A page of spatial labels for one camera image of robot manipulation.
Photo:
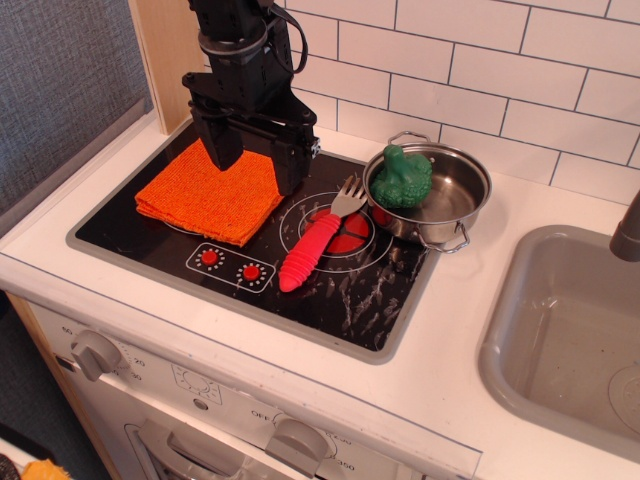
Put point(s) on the grey oven door handle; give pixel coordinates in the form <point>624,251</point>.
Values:
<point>185,453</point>

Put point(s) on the grey plastic sink basin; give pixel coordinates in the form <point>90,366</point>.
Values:
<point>562,346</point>

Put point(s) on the yellow orange cloth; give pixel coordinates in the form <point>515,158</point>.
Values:
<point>44,470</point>

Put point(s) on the fork with red handle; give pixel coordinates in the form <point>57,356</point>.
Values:
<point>300,262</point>

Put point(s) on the black toy cooktop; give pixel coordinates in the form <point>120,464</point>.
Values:
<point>358,300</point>

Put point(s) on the grey oven knob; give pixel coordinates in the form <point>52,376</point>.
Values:
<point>298,446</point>
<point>95,354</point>

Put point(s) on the grey right oven knob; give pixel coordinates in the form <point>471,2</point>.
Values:
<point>298,446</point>

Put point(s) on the stainless steel pot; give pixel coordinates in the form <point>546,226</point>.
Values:
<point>461,186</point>

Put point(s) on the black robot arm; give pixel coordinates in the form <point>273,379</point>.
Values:
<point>232,20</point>

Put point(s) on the green toy broccoli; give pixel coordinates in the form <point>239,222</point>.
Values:
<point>404,181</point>

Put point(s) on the wooden side panel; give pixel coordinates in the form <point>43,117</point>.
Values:
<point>167,33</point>

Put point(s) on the orange red knitted towel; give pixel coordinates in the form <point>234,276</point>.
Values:
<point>228,206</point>

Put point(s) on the grey left oven knob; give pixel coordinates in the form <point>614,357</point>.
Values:
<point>95,354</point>

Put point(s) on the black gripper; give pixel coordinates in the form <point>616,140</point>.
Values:
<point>249,90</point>

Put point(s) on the grey faucet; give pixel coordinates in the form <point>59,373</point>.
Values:
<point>625,241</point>

